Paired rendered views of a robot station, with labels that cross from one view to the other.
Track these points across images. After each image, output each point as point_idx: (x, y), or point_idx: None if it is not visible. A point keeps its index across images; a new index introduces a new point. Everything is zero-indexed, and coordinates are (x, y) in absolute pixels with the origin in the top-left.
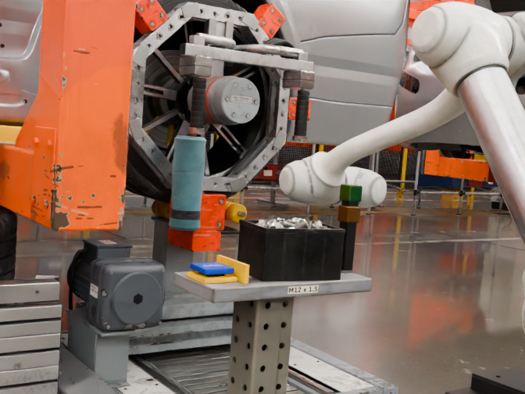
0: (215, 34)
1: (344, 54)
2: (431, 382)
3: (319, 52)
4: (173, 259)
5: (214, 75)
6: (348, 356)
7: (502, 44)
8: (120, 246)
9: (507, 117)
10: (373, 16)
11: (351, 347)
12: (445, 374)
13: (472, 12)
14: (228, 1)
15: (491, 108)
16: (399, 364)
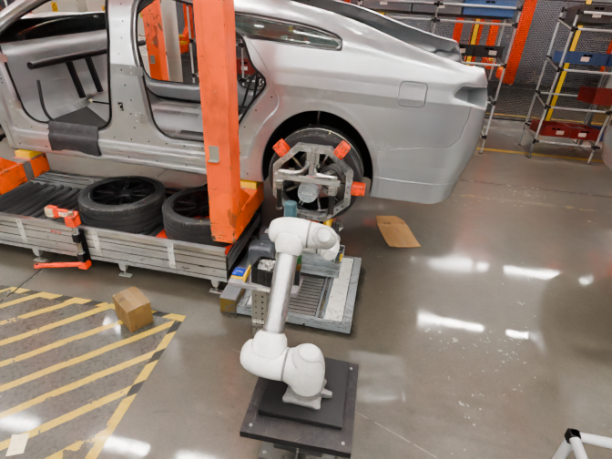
0: (310, 158)
1: (408, 157)
2: (395, 328)
3: (391, 156)
4: None
5: (311, 174)
6: (385, 297)
7: (291, 244)
8: (267, 235)
9: (275, 276)
10: (432, 137)
11: (397, 292)
12: (412, 327)
13: (281, 229)
14: (327, 137)
15: (274, 270)
16: (401, 311)
